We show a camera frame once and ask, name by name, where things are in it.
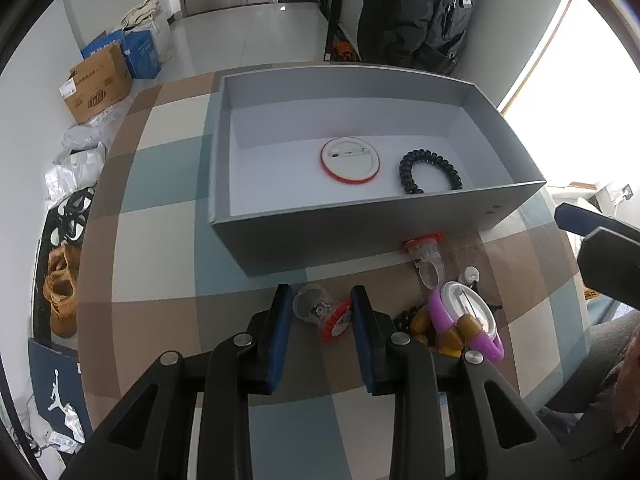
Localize purple silicone bracelet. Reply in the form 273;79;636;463
426;280;506;363

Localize white China flag badge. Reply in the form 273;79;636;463
440;281;497;338

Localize checkered tablecloth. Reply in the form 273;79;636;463
74;62;594;480

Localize black spiral hair tie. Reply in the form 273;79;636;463
398;147;462;196

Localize brown cardboard box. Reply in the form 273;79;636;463
58;44;132;124

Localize beige tote bag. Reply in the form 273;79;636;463
118;0;163;30

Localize grey plastic mailer bag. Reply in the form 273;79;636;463
62;100;132;151

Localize tan boots pair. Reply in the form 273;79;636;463
42;244;81;338

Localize grey open cardboard box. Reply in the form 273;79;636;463
208;64;544;275

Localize black white sandals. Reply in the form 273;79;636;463
50;186;96;247

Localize black backpack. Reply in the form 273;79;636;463
357;0;477;76

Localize blue cardboard box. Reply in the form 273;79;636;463
80;29;160;79

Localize white plastic bag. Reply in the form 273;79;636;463
44;143;106;208

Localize white round badge red rim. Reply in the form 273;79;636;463
319;136;381;184

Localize navy Jordan shoe box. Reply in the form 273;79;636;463
28;338;92;454

